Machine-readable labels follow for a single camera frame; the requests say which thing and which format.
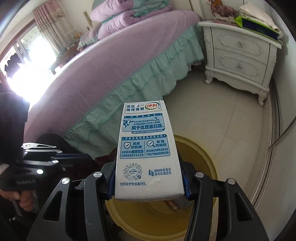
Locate bed with purple cover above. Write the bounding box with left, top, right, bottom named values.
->
left=23, top=9, right=204, bottom=158

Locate pink window curtain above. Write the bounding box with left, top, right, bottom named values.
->
left=33, top=1, right=77, bottom=56

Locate person's left hand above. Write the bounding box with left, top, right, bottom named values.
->
left=0, top=190, right=34, bottom=211

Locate white ornate nightstand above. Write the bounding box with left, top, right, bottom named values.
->
left=198, top=21, right=281, bottom=106

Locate yellow plastic trash bin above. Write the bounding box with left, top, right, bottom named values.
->
left=106, top=135, right=217, bottom=240

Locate folded purple quilt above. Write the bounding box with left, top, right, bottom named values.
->
left=90, top=1, right=173, bottom=40

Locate white folded cloth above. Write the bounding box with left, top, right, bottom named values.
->
left=238, top=3, right=282, bottom=38

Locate doll on nightstand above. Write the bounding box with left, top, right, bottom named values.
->
left=208, top=0, right=237, bottom=23

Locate white blue milk carton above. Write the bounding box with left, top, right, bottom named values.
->
left=114, top=100, right=184, bottom=201

